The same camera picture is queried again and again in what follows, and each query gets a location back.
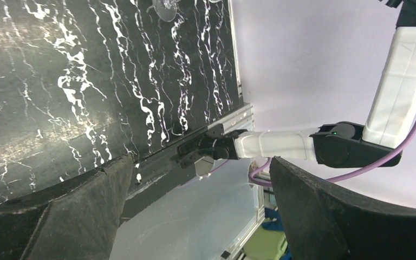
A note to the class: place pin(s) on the black front mounting rail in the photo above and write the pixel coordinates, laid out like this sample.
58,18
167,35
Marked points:
161,172

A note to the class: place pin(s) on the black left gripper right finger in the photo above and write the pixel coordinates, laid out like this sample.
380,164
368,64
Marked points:
323,220

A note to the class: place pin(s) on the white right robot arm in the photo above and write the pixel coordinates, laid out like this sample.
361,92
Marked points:
378,143

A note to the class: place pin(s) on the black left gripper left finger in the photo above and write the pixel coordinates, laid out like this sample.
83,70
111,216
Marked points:
75,219

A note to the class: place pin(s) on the clear tumbler glass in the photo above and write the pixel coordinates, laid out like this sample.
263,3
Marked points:
166,9

